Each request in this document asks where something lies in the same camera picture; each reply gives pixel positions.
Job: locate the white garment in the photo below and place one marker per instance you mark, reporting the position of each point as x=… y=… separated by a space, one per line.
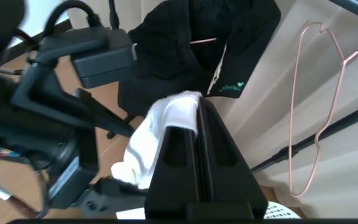
x=166 y=118

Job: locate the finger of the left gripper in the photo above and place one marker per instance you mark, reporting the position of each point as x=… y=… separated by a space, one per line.
x=104 y=118
x=113 y=196

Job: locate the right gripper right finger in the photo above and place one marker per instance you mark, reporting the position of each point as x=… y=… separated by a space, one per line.
x=228 y=180

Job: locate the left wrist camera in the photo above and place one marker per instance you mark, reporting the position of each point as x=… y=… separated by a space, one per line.
x=104 y=59

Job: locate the white laundry basket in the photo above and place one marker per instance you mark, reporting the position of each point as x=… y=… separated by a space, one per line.
x=280 y=211

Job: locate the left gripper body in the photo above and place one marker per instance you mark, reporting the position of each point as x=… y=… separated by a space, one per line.
x=42 y=140

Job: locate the black clothes rack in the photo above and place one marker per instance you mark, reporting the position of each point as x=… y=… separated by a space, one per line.
x=337 y=124

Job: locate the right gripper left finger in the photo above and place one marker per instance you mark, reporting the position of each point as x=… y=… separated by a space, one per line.
x=172 y=180

